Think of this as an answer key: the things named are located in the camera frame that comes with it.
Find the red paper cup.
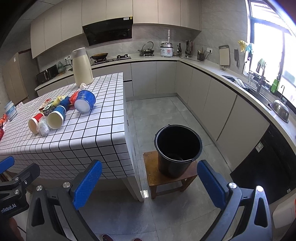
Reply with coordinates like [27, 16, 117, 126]
[28, 113, 44, 135]

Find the blue paper cup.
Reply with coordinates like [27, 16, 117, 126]
[47, 105, 66, 130]

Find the colorful snack packet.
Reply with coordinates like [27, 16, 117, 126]
[39, 98, 56, 116]

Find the red wrapper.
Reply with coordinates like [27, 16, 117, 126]
[69, 90, 80, 105]

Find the kitchen faucet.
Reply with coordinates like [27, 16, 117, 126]
[248, 67, 267, 93]

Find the white plastic tub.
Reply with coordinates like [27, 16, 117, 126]
[4, 101, 17, 121]

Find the black dishwasher front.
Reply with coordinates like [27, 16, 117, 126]
[230, 125, 295, 204]

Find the white checkered tablecloth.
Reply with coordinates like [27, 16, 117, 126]
[1, 72, 135, 179]

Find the yellow crumpled wrapper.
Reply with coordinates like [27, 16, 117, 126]
[52, 95, 66, 107]

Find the brown wooden stool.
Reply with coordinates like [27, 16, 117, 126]
[143, 151, 197, 199]

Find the black microwave oven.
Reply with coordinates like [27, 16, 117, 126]
[36, 64, 58, 84]

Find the black plastic bucket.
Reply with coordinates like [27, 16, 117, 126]
[154, 125, 203, 178]

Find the green ceramic vase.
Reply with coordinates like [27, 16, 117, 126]
[57, 61, 65, 74]

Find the steel mixing bowl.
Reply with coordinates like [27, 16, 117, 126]
[268, 99, 290, 123]

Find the beige thermos jug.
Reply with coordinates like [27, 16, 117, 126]
[71, 47, 93, 87]

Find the green dish soap bottle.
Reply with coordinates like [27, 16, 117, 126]
[270, 77, 280, 94]

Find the black wok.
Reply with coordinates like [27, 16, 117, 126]
[90, 53, 108, 61]

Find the black cleaver knife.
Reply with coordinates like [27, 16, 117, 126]
[234, 49, 240, 69]

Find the black utensil holder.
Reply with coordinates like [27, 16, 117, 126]
[197, 48, 206, 61]

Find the white cutting board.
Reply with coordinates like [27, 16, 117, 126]
[219, 45, 230, 66]

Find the dark glass bottle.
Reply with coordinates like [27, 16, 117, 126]
[176, 43, 182, 56]

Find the black range hood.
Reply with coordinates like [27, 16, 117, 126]
[82, 16, 133, 46]

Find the kettle on stove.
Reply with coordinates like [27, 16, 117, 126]
[138, 41, 154, 57]

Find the white rice cooker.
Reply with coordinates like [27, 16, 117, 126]
[160, 42, 173, 57]

